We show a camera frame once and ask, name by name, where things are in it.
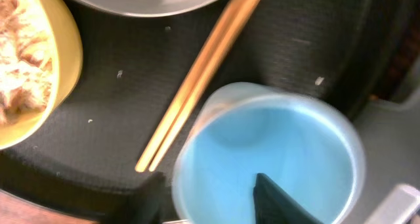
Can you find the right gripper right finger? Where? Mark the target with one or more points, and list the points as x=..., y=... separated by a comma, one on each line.
x=274, y=206

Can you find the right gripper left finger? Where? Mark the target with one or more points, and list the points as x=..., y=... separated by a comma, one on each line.
x=143, y=206

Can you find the light blue cup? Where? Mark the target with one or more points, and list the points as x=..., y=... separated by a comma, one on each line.
x=307, y=147

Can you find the yellow bowl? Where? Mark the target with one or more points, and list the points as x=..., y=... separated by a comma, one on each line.
x=66, y=69

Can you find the food scraps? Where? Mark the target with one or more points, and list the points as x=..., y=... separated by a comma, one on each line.
x=26, y=59

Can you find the round black serving tray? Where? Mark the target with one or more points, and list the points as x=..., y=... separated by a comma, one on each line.
x=82, y=160

